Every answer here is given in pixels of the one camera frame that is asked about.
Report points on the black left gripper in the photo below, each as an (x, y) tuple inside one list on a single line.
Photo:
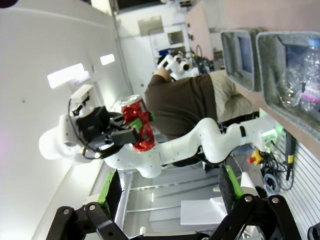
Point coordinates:
[(95, 125)]

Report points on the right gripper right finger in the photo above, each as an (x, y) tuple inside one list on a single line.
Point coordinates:
[(250, 220)]

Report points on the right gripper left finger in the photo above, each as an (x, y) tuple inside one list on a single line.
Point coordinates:
[(75, 225)]

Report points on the crushed red soda can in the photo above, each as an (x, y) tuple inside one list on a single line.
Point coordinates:
[(140, 107)]

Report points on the crushed clear plastic bottle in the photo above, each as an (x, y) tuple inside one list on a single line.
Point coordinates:
[(290, 87)]

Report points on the pink label water bottle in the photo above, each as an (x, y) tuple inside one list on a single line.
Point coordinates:
[(312, 75)]

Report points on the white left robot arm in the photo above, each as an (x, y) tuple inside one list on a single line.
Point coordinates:
[(187, 140)]

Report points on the seated person brown shirt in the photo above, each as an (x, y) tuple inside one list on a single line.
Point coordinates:
[(180, 105)]

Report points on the yellow red emergency stop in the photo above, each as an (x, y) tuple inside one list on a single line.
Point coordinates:
[(256, 156)]

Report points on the rectangular ceiling light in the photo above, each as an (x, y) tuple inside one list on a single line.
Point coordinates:
[(65, 76), (107, 59)]

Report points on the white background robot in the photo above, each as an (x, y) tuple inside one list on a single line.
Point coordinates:
[(175, 67)]

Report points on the grey fabric basket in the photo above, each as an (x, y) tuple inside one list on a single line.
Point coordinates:
[(270, 75), (230, 55)]

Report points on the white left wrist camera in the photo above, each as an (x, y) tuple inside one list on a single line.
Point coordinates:
[(81, 92)]

